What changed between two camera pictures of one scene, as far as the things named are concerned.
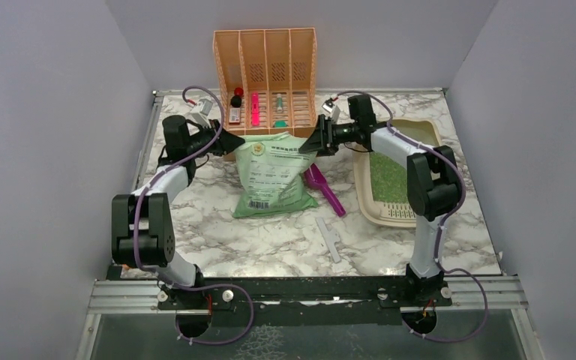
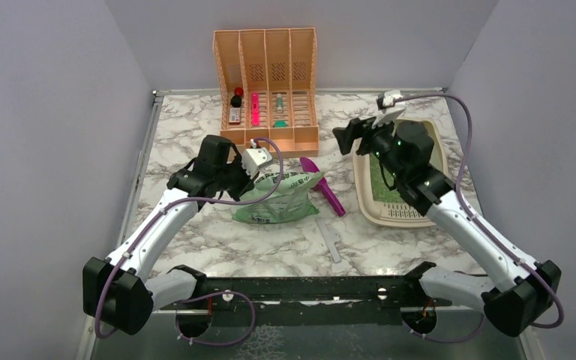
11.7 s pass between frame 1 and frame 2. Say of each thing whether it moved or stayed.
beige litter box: stayed
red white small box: stayed
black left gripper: moved
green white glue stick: stayed
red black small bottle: stayed
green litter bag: moved
